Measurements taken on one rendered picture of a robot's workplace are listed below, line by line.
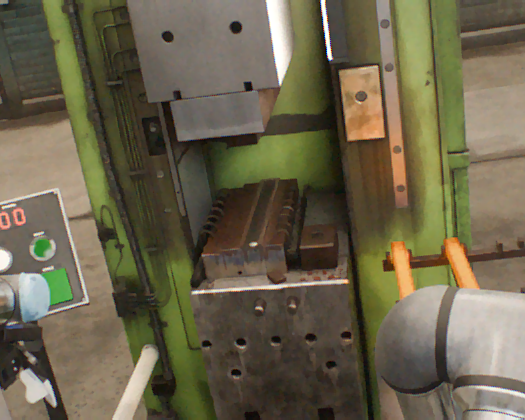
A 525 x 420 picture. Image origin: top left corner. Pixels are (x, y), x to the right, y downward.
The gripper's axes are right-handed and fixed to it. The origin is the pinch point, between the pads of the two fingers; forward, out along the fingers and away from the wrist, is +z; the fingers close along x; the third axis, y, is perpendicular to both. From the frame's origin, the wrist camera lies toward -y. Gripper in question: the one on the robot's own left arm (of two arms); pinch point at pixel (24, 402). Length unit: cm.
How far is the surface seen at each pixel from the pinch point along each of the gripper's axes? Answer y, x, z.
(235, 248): -53, 27, -6
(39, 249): -34.4, -12.9, -15.5
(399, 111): -73, 66, -30
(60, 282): -32.0, -8.1, -8.2
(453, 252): -49, 78, -6
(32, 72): -557, -368, 49
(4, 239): -32.5, -20.1, -19.1
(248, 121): -54, 36, -36
